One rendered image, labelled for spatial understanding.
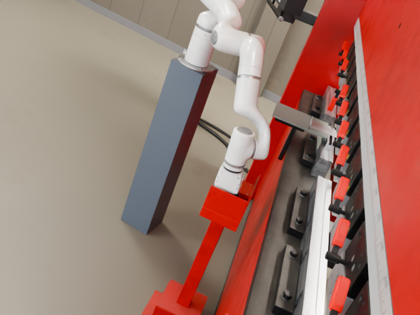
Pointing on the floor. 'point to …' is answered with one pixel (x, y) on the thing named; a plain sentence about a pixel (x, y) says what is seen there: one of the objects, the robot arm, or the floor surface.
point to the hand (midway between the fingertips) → (222, 199)
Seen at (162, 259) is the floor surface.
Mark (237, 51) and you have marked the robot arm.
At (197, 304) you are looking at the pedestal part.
